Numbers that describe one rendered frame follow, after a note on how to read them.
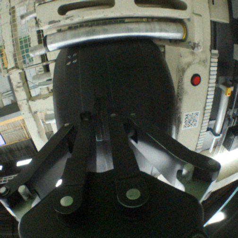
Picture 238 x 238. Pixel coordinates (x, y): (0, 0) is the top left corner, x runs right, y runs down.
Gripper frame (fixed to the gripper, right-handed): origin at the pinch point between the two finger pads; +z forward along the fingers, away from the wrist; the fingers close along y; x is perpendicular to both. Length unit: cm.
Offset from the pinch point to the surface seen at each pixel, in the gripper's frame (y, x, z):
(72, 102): -5.6, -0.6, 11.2
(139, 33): 10.1, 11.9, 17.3
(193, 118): 32.8, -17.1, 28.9
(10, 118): -397, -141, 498
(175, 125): 15.8, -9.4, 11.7
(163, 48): 36, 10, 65
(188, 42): 22.2, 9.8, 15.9
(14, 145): -726, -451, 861
